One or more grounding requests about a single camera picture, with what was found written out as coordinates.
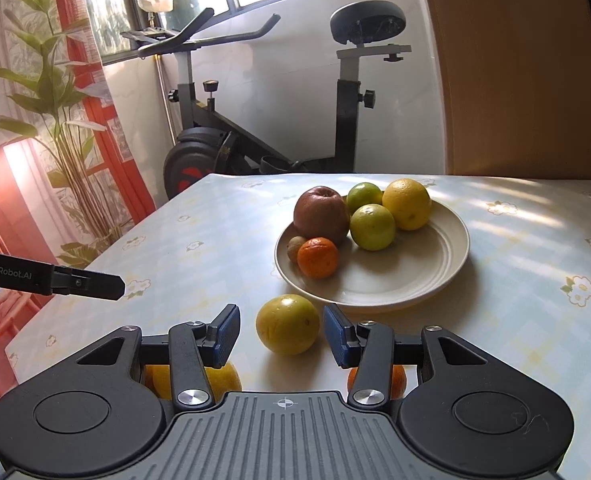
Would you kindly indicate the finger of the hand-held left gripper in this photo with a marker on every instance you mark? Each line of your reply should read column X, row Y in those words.
column 95, row 285

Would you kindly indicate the yellow-green orange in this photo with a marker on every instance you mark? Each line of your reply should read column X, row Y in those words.
column 288, row 324

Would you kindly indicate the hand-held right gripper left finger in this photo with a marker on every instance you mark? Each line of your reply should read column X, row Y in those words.
column 228, row 334

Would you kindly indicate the plant printed curtain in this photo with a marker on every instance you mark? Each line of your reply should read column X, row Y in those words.
column 25, row 110

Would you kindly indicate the green citrus fruit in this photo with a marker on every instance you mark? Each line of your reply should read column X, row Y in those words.
column 365, row 195

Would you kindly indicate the small brown kiwi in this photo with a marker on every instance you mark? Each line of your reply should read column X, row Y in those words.
column 294, row 250

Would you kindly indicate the wrinkled brown-red apple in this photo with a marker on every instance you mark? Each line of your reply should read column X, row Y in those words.
column 320, row 215

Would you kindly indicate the grey metal pipe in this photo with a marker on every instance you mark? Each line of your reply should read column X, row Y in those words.
column 165, row 90

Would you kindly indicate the wooden door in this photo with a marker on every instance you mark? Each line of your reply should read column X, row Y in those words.
column 515, row 60

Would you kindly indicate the black exercise bike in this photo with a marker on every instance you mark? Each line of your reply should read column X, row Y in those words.
column 348, row 110

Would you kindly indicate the green apple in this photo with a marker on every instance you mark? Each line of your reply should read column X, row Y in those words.
column 373, row 227

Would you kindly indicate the orange tangerine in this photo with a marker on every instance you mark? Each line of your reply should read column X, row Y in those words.
column 398, row 380
column 318, row 258

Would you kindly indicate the cream ridged plate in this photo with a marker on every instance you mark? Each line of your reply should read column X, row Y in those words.
column 400, row 270

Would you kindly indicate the yellow orange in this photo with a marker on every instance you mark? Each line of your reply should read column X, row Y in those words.
column 406, row 204
column 224, row 381

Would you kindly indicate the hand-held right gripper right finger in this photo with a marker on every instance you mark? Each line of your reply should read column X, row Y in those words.
column 335, row 336

